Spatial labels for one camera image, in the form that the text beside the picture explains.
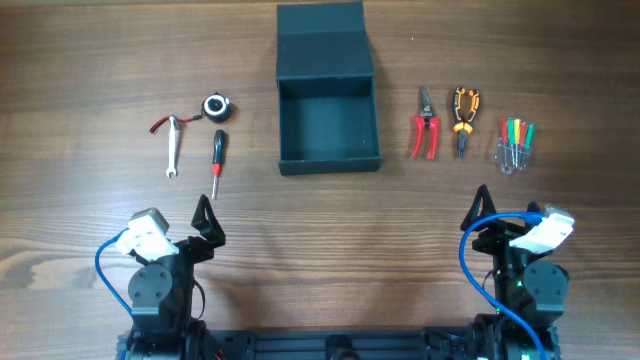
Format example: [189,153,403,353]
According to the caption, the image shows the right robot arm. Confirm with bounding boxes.
[458,185,575,359]

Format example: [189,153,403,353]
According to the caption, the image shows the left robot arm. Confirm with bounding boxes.
[115,195,226,360]

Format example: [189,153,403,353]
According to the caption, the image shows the right blue cable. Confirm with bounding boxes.
[458,211,549,360]

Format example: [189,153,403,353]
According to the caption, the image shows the precision screwdriver set case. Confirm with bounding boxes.
[494,117,537,175]

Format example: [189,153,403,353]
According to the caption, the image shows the left blue cable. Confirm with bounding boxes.
[94,228,134,317]

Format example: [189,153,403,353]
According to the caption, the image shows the black round tape measure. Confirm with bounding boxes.
[201,92,232,123]

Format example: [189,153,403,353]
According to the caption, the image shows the black red screwdriver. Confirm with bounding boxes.
[212,129,227,200]

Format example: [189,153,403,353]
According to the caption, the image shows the dark green open box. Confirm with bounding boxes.
[276,1,382,176]

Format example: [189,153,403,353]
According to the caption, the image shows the orange black needle-nose pliers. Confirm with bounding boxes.
[452,86,480,159]

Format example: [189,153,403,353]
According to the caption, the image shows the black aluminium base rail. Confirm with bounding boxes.
[115,325,561,360]

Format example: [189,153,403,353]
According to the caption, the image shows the silver open-end wrench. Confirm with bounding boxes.
[165,115,181,178]

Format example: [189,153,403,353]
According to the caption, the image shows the red handled cutting pliers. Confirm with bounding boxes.
[411,86,440,160]

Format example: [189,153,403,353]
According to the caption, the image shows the blue cable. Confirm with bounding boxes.
[458,211,549,360]
[94,228,134,317]

